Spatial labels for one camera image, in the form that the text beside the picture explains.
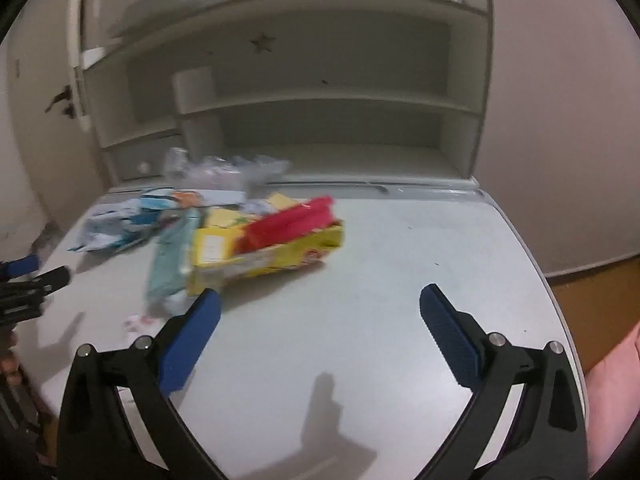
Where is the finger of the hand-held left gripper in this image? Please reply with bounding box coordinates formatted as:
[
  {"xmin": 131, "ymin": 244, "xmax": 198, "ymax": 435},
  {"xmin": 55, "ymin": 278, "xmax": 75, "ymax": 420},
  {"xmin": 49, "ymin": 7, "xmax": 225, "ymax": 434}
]
[
  {"xmin": 0, "ymin": 255, "xmax": 41, "ymax": 280},
  {"xmin": 10, "ymin": 266, "xmax": 71, "ymax": 295}
]

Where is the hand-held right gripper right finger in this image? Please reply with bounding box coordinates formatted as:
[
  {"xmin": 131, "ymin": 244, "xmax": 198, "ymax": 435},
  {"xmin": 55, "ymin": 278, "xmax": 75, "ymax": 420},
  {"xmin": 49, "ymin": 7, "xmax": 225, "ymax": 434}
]
[{"xmin": 417, "ymin": 283, "xmax": 589, "ymax": 480}]

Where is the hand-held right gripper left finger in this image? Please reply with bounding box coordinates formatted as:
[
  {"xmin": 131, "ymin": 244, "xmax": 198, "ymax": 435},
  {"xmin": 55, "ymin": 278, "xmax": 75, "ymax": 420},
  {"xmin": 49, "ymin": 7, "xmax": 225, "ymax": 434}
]
[{"xmin": 56, "ymin": 288, "xmax": 228, "ymax": 480}]

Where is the white blue wrapper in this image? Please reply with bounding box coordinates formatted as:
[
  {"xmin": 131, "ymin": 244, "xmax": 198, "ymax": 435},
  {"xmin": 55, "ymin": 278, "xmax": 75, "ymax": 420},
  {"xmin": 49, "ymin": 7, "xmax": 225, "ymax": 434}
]
[{"xmin": 70, "ymin": 195, "xmax": 166, "ymax": 256}]

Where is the teal snack packet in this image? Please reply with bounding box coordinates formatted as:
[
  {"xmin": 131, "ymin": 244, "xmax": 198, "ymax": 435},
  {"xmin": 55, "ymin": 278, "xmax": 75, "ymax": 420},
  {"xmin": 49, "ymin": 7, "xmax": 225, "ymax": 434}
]
[{"xmin": 145, "ymin": 207, "xmax": 205, "ymax": 313}]

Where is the yellow snack box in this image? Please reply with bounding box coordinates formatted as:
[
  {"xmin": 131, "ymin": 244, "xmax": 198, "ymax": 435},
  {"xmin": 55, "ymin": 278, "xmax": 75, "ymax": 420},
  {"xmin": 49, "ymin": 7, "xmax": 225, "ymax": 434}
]
[{"xmin": 186, "ymin": 210, "xmax": 346, "ymax": 297}]

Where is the orange blue snack packet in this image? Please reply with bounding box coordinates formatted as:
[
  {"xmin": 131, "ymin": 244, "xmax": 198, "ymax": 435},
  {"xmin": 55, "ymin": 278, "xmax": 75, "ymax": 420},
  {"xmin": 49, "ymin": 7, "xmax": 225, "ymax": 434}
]
[{"xmin": 140, "ymin": 187, "xmax": 236, "ymax": 212}]

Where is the red snack packet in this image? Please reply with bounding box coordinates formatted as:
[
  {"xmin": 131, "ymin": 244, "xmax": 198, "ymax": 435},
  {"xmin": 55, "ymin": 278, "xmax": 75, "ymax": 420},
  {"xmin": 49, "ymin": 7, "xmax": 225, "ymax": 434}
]
[{"xmin": 235, "ymin": 196, "xmax": 336, "ymax": 254}]

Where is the person's left hand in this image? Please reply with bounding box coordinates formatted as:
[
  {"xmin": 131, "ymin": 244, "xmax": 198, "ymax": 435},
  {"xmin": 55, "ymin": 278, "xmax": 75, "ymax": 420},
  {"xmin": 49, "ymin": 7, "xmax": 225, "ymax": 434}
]
[{"xmin": 0, "ymin": 331, "xmax": 22, "ymax": 386}]

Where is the beige door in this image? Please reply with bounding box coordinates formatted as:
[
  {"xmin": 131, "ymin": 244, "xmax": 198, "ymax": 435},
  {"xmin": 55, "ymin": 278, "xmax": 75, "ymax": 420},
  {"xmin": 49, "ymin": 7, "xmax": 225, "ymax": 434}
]
[{"xmin": 4, "ymin": 40, "xmax": 98, "ymax": 246}]

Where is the pink sofa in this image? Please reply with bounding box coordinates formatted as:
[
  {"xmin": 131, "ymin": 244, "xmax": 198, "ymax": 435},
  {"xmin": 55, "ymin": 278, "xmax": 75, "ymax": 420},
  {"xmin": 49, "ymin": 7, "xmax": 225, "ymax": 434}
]
[{"xmin": 584, "ymin": 320, "xmax": 640, "ymax": 478}]

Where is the yellow paper piece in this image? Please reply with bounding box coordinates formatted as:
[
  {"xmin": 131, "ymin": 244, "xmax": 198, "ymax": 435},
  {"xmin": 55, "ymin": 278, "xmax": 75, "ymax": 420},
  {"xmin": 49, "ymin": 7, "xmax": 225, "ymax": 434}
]
[{"xmin": 265, "ymin": 192, "xmax": 302, "ymax": 212}]

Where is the clear plastic bag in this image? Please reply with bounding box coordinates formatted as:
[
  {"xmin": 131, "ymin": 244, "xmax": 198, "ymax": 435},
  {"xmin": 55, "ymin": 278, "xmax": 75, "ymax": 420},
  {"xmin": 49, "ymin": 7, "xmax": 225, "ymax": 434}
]
[{"xmin": 164, "ymin": 147, "xmax": 292, "ymax": 196}]

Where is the white shelf unit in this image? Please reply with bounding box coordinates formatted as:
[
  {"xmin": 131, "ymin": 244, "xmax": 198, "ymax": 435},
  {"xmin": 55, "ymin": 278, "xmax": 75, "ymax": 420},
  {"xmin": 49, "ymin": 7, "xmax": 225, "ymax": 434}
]
[{"xmin": 75, "ymin": 0, "xmax": 496, "ymax": 192}]

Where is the dark door handle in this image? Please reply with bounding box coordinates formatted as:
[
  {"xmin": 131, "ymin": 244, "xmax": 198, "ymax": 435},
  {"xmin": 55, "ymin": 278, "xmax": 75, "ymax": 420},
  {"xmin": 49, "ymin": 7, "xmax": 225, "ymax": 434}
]
[{"xmin": 44, "ymin": 85, "xmax": 79, "ymax": 120}]

